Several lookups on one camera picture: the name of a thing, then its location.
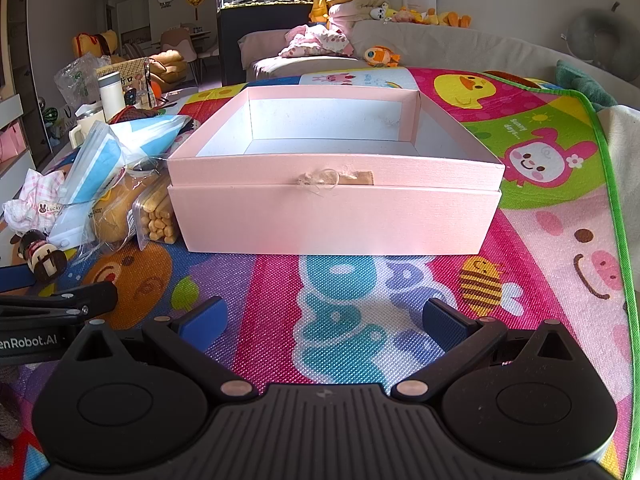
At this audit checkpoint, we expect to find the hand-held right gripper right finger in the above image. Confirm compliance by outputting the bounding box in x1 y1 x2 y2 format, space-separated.
390 297 583 401

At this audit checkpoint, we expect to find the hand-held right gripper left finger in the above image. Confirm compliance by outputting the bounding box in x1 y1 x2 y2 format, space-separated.
62 296 256 401

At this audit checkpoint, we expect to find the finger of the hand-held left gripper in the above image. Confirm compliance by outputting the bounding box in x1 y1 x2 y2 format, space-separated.
0 265 40 293
0 281 119 322

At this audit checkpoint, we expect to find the wooden doll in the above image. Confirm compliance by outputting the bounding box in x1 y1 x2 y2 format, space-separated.
10 229 68 281

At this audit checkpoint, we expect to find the pink white cloth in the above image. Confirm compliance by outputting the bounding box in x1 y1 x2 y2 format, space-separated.
2 169 68 233

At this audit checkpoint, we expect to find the bagged bread loaf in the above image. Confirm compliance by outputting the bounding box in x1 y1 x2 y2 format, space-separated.
92 175 146 246

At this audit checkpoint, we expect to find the biscuit stick packet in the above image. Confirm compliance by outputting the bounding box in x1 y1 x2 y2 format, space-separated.
132 175 178 252

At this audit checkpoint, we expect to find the pink cardboard box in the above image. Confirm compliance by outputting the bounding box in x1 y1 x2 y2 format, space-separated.
167 85 506 255

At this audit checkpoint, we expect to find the blue white plastic bag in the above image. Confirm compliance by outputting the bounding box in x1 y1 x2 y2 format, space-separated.
107 114 193 161

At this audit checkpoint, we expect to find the colourful cartoon play mat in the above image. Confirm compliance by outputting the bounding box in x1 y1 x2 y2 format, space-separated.
0 67 633 480

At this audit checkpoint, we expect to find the pink paper bag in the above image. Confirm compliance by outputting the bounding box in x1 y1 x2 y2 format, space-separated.
0 120 26 163

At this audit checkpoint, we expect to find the white mug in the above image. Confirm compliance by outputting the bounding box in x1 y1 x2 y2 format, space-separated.
69 110 108 150

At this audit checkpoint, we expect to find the white thermos bottle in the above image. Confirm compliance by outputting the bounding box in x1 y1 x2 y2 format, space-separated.
97 71 126 123

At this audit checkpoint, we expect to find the clear plastic bag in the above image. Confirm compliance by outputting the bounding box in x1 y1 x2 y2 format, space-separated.
54 55 111 111

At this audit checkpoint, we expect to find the beige patterned paper bag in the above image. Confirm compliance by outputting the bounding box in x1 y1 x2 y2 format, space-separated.
95 57 152 108

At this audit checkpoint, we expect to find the white blanket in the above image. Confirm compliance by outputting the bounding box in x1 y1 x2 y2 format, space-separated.
597 105 640 311

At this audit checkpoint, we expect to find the large yellow duck plush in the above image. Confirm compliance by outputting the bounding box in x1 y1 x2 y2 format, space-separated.
72 30 121 58

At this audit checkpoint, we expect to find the orange fish plush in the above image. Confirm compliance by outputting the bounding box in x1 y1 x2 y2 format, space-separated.
363 46 402 67

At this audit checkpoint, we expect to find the beige sofa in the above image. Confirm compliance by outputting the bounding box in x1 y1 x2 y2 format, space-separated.
237 19 640 111

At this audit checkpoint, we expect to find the brown dining chair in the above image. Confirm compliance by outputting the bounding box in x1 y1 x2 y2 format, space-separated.
160 27 198 83

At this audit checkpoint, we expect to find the black tank cabinet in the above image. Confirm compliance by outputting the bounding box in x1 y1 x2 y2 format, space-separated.
217 5 313 86

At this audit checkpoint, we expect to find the pile of yellow plush toys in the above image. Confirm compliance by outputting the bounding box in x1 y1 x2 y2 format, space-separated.
390 6 472 29

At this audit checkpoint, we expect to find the pink clothes pile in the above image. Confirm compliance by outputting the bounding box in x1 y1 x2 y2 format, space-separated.
278 25 355 58

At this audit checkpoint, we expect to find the pink pillow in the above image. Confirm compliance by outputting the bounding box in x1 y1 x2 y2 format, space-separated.
327 2 382 25

